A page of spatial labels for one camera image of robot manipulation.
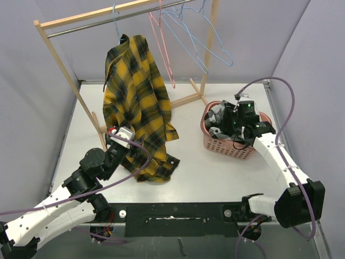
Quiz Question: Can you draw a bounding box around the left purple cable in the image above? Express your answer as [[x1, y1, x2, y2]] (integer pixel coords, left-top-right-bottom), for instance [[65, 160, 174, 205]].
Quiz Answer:
[[0, 133, 151, 246]]

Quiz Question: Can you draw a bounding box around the metal hanging rod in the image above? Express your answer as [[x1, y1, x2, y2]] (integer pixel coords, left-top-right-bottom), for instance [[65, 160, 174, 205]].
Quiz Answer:
[[40, 1, 185, 38]]

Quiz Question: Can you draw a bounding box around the black white checked shirt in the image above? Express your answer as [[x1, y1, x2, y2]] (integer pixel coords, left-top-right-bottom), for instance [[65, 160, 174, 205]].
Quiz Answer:
[[203, 100, 264, 141]]

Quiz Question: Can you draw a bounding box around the blue hanger of white shirt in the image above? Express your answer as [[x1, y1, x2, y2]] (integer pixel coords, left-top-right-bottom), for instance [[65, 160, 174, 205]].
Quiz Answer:
[[162, 1, 208, 74]]

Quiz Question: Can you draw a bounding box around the yellow plaid shirt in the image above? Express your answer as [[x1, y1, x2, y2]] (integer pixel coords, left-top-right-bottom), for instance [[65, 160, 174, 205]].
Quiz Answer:
[[102, 35, 180, 183]]

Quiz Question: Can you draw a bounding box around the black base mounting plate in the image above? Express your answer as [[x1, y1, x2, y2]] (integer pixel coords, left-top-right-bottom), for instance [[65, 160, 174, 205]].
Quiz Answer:
[[78, 202, 270, 238]]

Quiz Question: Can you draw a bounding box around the purple cable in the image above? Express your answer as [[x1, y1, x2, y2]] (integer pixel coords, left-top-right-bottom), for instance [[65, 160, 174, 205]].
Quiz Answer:
[[234, 77, 319, 259], [0, 133, 151, 246]]

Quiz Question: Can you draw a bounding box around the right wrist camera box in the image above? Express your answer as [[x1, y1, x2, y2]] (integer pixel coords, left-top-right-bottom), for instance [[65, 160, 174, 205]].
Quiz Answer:
[[234, 93, 252, 107]]

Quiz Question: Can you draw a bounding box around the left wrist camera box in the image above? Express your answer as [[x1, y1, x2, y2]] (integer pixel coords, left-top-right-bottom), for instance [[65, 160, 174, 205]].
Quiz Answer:
[[108, 127, 135, 149]]

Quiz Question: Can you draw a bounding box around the blue hanger of yellow shirt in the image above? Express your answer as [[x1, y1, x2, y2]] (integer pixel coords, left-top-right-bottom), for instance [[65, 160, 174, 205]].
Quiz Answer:
[[112, 4, 125, 45]]

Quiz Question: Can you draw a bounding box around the light blue wire hanger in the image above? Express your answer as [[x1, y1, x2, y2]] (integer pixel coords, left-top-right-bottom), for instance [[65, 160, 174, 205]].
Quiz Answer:
[[163, 1, 234, 74]]

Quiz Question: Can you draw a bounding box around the wooden clothes rack frame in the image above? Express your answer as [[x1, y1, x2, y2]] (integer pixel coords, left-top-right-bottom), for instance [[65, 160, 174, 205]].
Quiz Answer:
[[33, 1, 219, 151]]

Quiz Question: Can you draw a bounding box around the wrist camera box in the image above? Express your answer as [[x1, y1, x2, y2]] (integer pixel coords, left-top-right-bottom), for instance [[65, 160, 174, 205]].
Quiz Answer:
[[108, 127, 135, 149], [234, 93, 252, 107]]

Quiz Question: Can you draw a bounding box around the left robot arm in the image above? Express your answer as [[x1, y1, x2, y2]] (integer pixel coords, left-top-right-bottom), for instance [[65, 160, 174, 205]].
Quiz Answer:
[[1, 132, 143, 258]]

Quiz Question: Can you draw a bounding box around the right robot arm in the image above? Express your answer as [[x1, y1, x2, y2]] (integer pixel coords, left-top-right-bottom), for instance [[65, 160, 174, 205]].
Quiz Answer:
[[220, 100, 326, 228]]

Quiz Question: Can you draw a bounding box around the pink hanger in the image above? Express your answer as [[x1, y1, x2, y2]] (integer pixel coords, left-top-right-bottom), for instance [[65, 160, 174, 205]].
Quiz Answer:
[[149, 1, 176, 89]]

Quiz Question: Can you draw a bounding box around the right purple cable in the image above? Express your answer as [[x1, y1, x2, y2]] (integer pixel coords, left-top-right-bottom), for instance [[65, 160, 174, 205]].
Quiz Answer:
[[234, 77, 319, 259]]

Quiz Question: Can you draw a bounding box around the pink plastic laundry basket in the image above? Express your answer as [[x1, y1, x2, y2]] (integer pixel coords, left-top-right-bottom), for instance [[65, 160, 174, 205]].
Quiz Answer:
[[201, 101, 276, 160]]

